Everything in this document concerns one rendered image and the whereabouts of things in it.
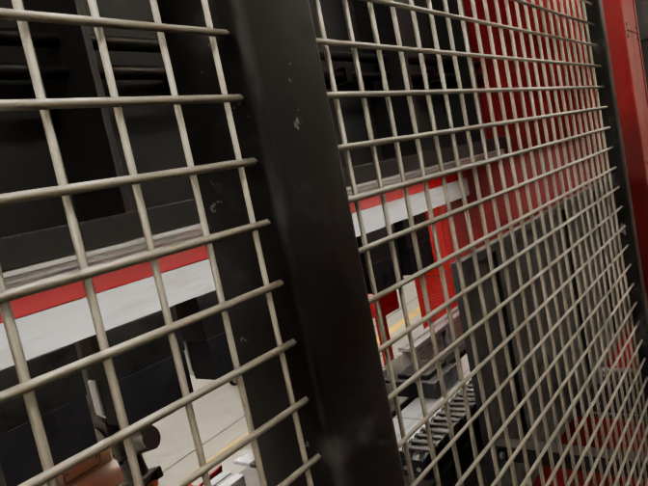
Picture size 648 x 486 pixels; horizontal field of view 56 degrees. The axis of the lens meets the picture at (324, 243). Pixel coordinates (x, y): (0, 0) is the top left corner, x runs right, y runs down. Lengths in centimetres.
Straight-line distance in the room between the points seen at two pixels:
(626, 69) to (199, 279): 142
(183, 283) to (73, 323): 22
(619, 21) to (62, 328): 171
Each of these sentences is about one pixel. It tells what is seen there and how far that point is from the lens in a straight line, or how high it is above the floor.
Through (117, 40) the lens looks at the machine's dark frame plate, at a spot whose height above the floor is 177.
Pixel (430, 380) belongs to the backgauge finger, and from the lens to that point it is 140.
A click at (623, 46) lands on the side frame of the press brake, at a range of 207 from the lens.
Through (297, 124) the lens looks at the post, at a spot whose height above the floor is 154.
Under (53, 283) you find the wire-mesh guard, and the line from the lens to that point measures 19.
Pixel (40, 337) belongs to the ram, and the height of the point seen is 137.
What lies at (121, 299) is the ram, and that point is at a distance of 107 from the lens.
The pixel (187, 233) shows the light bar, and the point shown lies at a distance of 90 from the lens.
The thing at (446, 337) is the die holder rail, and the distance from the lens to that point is 201.
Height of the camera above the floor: 151
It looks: 6 degrees down
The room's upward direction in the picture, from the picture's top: 12 degrees counter-clockwise
